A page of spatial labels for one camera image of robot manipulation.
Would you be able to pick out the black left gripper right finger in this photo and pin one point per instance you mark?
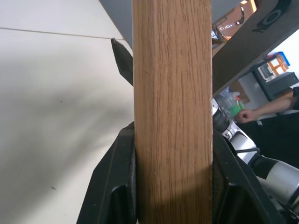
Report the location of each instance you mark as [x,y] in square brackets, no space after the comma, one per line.
[236,193]

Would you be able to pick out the green plastic item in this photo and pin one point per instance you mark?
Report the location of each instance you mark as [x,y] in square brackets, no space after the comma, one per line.
[236,108]

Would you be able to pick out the black cabinet box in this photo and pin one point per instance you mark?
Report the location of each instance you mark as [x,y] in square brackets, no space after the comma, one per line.
[273,84]

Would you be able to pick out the person's bare hand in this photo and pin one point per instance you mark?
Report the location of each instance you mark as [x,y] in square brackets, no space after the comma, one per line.
[244,116]

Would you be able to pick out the person's black clothed body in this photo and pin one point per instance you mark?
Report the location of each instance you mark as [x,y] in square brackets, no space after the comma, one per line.
[275,137]

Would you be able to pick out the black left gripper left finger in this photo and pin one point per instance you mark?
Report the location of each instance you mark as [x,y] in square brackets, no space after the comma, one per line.
[109,182]

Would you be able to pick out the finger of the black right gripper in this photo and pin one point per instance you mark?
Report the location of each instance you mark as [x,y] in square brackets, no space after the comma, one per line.
[125,63]

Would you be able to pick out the blue and orange box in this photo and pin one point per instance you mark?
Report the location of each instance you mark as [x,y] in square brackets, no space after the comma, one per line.
[279,63]

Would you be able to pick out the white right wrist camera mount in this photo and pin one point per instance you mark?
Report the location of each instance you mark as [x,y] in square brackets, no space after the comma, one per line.
[215,106]

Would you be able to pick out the wooden oak plank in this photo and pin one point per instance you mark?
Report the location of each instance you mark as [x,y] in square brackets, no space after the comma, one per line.
[172,112]

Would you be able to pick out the brown cardboard piece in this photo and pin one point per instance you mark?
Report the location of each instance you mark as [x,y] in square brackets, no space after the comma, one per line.
[240,89]

